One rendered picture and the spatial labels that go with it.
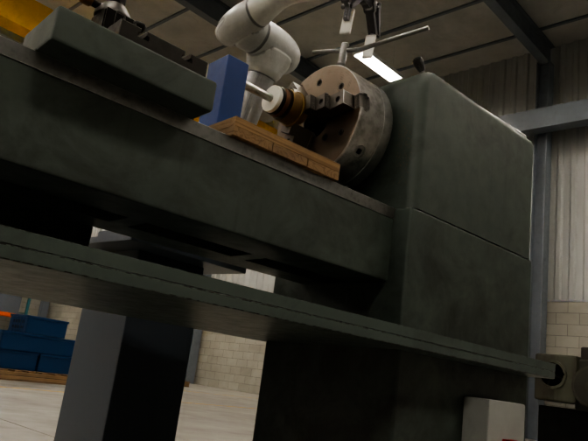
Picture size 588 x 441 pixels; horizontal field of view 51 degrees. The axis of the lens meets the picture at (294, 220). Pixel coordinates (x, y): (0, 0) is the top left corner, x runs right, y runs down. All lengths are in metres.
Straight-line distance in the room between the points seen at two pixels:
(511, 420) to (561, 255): 10.69
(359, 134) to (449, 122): 0.29
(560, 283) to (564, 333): 0.92
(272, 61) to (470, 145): 0.77
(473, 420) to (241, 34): 1.36
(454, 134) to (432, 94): 0.13
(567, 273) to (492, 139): 10.43
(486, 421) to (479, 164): 0.69
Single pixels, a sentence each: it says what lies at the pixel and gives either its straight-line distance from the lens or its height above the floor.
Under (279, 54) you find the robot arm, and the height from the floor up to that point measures 1.48.
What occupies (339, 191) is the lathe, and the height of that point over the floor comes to 0.85.
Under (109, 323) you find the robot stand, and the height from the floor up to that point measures 0.51.
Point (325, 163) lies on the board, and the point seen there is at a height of 0.89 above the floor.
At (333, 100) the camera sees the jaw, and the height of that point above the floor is 1.10.
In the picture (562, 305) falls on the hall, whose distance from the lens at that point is 12.12.
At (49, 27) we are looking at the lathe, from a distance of 1.07.
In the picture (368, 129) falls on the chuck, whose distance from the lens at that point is 1.56.
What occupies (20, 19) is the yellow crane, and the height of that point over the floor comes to 6.06.
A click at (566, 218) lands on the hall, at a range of 12.54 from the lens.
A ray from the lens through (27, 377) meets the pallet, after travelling 8.36.
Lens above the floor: 0.42
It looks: 14 degrees up
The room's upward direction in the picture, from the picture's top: 8 degrees clockwise
